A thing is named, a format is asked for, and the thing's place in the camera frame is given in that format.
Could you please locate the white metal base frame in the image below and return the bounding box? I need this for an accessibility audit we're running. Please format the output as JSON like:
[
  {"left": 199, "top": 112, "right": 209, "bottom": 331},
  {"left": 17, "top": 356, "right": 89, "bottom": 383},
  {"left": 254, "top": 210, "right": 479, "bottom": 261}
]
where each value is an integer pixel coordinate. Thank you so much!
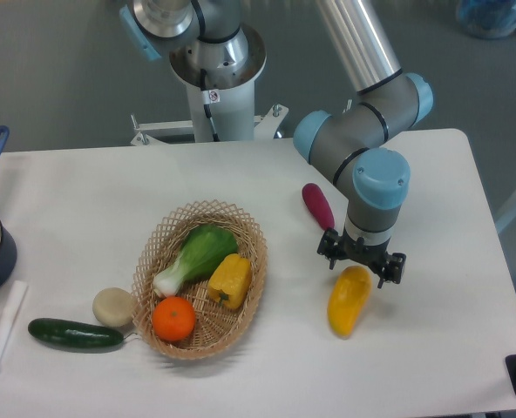
[{"left": 131, "top": 104, "right": 289, "bottom": 145}]

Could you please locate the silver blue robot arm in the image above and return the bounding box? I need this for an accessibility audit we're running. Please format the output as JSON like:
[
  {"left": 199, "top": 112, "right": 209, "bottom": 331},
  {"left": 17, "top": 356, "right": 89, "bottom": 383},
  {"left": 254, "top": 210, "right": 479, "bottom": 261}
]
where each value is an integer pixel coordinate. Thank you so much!
[{"left": 119, "top": 1, "right": 433, "bottom": 284}]

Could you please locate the yellow mango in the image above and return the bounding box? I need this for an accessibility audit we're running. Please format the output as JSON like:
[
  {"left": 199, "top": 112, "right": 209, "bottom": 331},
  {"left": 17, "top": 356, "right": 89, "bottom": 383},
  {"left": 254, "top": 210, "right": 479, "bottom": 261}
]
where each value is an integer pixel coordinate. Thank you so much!
[{"left": 327, "top": 266, "right": 372, "bottom": 338}]

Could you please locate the yellow bell pepper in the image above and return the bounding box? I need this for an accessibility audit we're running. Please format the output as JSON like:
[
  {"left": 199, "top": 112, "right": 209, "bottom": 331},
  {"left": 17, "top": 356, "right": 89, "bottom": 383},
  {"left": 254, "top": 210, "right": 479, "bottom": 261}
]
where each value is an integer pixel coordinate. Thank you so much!
[{"left": 207, "top": 253, "right": 252, "bottom": 310}]

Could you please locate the blue plastic bag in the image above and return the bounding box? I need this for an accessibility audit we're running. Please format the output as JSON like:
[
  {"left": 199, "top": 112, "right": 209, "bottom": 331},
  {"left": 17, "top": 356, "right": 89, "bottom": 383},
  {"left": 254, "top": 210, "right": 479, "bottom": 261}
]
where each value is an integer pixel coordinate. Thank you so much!
[{"left": 455, "top": 0, "right": 516, "bottom": 40}]

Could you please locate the woven wicker basket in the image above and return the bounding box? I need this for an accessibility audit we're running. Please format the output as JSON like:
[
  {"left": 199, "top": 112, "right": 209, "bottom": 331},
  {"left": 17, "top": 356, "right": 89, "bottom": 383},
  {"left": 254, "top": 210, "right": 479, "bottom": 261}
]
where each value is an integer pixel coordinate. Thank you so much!
[{"left": 132, "top": 200, "right": 268, "bottom": 360}]

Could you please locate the orange tangerine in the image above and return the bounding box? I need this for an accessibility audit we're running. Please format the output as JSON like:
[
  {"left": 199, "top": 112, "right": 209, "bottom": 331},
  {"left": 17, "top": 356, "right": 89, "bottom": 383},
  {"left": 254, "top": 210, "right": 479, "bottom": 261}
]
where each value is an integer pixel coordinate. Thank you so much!
[{"left": 151, "top": 296, "right": 196, "bottom": 342}]

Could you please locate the beige round cake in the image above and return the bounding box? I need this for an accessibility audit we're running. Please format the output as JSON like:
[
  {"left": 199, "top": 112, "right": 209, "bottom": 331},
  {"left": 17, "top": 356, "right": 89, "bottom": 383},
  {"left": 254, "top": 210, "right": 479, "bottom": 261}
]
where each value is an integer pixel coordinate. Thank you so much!
[{"left": 92, "top": 287, "right": 133, "bottom": 327}]

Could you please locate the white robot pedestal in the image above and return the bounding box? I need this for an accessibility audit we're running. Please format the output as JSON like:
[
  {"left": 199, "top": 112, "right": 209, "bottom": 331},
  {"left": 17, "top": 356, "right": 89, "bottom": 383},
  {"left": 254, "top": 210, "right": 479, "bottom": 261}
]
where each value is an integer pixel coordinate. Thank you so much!
[{"left": 186, "top": 81, "right": 255, "bottom": 143}]

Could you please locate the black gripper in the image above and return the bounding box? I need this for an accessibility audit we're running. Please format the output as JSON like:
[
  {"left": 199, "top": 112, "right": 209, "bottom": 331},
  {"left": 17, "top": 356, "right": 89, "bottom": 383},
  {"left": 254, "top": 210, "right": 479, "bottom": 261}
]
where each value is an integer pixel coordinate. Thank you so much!
[{"left": 316, "top": 228, "right": 406, "bottom": 288}]

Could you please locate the purple sweet potato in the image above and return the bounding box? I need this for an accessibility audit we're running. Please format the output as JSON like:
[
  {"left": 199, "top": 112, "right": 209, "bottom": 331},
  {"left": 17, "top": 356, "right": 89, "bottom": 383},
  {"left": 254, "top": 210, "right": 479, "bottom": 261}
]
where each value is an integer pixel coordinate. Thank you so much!
[{"left": 302, "top": 183, "right": 335, "bottom": 231}]

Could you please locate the white rolled cloth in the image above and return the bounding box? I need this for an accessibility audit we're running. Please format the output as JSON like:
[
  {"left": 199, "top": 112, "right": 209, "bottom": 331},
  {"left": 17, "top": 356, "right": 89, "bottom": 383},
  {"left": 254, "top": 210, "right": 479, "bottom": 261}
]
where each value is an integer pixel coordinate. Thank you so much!
[{"left": 0, "top": 280, "right": 28, "bottom": 369}]

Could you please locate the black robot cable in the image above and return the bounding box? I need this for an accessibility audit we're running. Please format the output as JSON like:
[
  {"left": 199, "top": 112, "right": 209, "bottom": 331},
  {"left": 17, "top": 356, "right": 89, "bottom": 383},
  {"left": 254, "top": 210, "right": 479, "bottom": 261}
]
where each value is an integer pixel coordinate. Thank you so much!
[{"left": 199, "top": 68, "right": 221, "bottom": 143}]

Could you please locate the dark green cucumber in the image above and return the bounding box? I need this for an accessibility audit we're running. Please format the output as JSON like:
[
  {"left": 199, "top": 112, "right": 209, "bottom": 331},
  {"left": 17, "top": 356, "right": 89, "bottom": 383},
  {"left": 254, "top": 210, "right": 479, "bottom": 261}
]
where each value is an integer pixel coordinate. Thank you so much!
[{"left": 28, "top": 318, "right": 125, "bottom": 352}]

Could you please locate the green bok choy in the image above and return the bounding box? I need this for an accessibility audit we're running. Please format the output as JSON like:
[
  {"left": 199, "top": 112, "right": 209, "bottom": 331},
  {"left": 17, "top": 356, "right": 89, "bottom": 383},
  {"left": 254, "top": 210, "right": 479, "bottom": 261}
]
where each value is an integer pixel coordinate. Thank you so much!
[{"left": 153, "top": 224, "right": 238, "bottom": 298}]

